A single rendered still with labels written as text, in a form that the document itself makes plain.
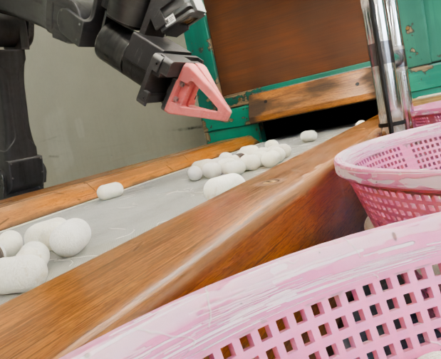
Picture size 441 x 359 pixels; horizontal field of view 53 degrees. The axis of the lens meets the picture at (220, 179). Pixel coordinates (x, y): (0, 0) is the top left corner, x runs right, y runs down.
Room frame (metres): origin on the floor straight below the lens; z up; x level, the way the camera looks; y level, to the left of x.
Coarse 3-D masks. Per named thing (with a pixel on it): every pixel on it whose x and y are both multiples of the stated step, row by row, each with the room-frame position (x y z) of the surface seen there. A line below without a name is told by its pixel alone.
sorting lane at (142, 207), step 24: (264, 144) 1.03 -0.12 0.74; (288, 144) 0.87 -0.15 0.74; (312, 144) 0.76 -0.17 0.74; (264, 168) 0.54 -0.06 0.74; (144, 192) 0.55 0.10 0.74; (168, 192) 0.50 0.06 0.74; (192, 192) 0.46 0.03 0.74; (48, 216) 0.51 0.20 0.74; (72, 216) 0.47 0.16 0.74; (96, 216) 0.43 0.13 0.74; (120, 216) 0.40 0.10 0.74; (144, 216) 0.37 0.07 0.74; (168, 216) 0.35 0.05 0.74; (96, 240) 0.31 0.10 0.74; (120, 240) 0.30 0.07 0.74; (48, 264) 0.27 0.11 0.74; (72, 264) 0.26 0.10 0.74
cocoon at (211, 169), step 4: (208, 164) 0.55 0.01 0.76; (212, 164) 0.54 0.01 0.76; (216, 164) 0.54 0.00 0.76; (204, 168) 0.55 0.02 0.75; (208, 168) 0.54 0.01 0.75; (212, 168) 0.54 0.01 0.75; (216, 168) 0.54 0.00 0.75; (220, 168) 0.54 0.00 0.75; (204, 172) 0.55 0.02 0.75; (208, 172) 0.54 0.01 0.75; (212, 172) 0.54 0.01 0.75; (216, 172) 0.54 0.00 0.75; (220, 172) 0.54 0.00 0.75; (204, 176) 0.56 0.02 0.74; (208, 176) 0.54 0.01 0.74; (212, 176) 0.54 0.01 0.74; (216, 176) 0.54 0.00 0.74
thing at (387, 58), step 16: (368, 0) 0.43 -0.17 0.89; (384, 0) 0.44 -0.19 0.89; (368, 16) 0.44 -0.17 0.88; (384, 16) 0.44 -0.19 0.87; (368, 32) 0.44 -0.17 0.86; (384, 32) 0.44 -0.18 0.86; (400, 32) 0.57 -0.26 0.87; (368, 48) 0.45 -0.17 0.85; (384, 48) 0.44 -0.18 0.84; (400, 48) 0.57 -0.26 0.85; (384, 64) 0.44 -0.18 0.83; (400, 64) 0.56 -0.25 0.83; (384, 80) 0.43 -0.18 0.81; (400, 80) 0.57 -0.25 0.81; (384, 96) 0.43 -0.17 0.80; (400, 96) 0.57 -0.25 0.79; (384, 112) 0.44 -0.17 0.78; (400, 112) 0.44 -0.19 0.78; (384, 128) 0.44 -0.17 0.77; (400, 128) 0.44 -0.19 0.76
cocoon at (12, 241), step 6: (6, 234) 0.31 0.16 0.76; (12, 234) 0.32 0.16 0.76; (18, 234) 0.33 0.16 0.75; (0, 240) 0.31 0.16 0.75; (6, 240) 0.31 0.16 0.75; (12, 240) 0.31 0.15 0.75; (18, 240) 0.32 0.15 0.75; (6, 246) 0.31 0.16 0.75; (12, 246) 0.31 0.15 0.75; (18, 246) 0.31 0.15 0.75; (6, 252) 0.31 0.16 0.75; (12, 252) 0.31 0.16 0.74
